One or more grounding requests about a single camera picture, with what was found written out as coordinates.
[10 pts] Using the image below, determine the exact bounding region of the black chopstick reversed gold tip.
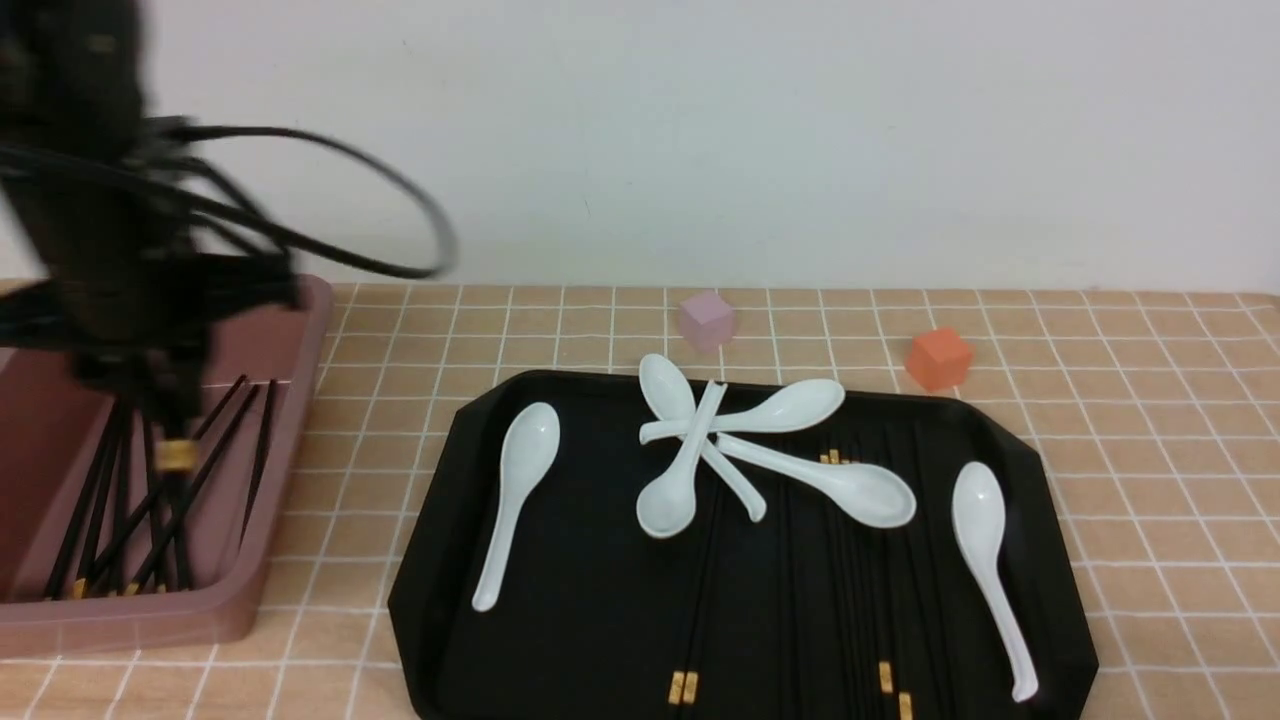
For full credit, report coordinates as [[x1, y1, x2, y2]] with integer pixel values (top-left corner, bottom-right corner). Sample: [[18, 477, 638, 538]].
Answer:
[[820, 448, 859, 641]]

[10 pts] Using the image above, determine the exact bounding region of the black chopstick in bin rightmost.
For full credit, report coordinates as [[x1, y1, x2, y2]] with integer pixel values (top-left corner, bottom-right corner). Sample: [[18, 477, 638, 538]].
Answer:
[[239, 378, 278, 544]]

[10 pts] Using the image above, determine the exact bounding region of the white spoon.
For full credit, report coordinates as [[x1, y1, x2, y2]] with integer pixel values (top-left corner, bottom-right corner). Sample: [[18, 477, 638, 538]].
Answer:
[[472, 402, 561, 612], [636, 354, 767, 539], [951, 461, 1041, 703], [639, 379, 845, 445], [716, 433, 916, 529]]

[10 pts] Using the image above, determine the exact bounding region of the white spoon lower right centre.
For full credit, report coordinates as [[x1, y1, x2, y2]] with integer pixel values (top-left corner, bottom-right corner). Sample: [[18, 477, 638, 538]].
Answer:
[[716, 433, 916, 529]]

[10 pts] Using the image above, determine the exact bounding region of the black chopstick tray far right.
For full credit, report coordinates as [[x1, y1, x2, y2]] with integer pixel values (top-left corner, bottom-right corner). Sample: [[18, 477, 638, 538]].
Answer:
[[881, 425, 915, 720]]

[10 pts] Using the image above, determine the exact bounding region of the black plastic tray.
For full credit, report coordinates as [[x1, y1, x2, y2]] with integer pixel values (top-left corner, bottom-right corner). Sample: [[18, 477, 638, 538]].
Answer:
[[389, 370, 1100, 719]]

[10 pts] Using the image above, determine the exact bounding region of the lilac cube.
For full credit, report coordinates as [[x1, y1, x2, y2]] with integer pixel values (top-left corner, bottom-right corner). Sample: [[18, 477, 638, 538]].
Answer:
[[677, 290, 737, 354]]

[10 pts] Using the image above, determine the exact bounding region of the pink plastic bin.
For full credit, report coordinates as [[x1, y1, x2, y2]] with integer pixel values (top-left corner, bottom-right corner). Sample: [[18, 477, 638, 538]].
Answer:
[[1, 275, 334, 659]]

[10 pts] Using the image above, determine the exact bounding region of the black cable loop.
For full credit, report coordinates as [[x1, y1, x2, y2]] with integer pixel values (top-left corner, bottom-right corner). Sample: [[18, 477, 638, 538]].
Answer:
[[0, 115, 460, 281]]

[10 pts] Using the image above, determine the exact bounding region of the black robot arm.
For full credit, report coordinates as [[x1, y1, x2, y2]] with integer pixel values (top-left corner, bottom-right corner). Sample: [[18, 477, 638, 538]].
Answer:
[[3, 1, 300, 441]]

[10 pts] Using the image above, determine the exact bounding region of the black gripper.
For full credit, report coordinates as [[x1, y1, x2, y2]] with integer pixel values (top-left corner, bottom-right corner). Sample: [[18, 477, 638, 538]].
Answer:
[[3, 252, 302, 441]]

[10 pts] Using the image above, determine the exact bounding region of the orange cube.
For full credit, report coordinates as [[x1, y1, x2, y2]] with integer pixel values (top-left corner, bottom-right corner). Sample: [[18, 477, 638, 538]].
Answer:
[[905, 327, 975, 393]]

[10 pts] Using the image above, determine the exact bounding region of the black chopstick in bin crossing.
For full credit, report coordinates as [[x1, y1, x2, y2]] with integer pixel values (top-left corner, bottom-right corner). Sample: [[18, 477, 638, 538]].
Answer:
[[123, 386, 260, 596], [88, 374, 250, 593]]

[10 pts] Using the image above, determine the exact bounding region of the white spoon centre bowl down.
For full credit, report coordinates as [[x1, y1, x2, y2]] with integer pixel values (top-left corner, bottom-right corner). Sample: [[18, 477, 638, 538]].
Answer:
[[636, 373, 726, 539]]

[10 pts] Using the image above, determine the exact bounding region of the white spoon far left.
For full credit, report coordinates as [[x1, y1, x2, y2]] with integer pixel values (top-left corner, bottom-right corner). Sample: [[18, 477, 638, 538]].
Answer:
[[472, 402, 561, 612]]

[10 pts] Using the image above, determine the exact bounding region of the white spoon upper right centre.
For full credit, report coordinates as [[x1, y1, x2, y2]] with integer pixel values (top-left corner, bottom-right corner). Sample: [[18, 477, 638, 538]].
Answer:
[[639, 379, 845, 445]]

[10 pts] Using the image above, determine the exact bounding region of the black chopstick in bin leftmost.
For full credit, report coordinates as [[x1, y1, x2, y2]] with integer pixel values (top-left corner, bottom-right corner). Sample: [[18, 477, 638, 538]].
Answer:
[[44, 400, 120, 601]]

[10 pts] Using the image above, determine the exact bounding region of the black chopstick tray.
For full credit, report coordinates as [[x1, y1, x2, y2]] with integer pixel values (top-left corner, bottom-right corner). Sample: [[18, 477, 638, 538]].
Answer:
[[881, 425, 915, 720], [850, 445, 895, 694], [678, 501, 724, 707], [667, 501, 717, 707]]

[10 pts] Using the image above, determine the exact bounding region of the white spoon upper left centre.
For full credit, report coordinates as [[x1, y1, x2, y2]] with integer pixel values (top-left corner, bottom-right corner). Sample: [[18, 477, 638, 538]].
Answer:
[[636, 354, 767, 539]]

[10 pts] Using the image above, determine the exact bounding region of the white spoon far right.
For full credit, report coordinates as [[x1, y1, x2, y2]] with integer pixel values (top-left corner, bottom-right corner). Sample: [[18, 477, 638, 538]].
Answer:
[[951, 461, 1041, 703]]

